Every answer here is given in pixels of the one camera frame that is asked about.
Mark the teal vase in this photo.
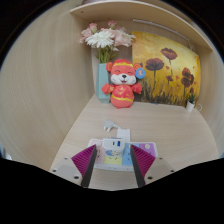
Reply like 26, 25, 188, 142
95, 62, 112, 104

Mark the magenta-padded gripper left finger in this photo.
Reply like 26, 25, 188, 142
49, 143, 99, 189

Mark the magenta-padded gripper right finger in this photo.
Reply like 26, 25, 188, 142
129, 144, 176, 188

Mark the red plush toy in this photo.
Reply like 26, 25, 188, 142
101, 58, 147, 109

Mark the yellow poppy painting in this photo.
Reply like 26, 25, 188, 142
131, 30, 202, 107

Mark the white pastel-socket power strip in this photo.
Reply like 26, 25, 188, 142
87, 138, 158, 173

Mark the small plant in white pot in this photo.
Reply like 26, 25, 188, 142
185, 87, 197, 113

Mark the white and pink flower bouquet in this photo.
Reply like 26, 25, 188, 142
79, 19, 137, 64

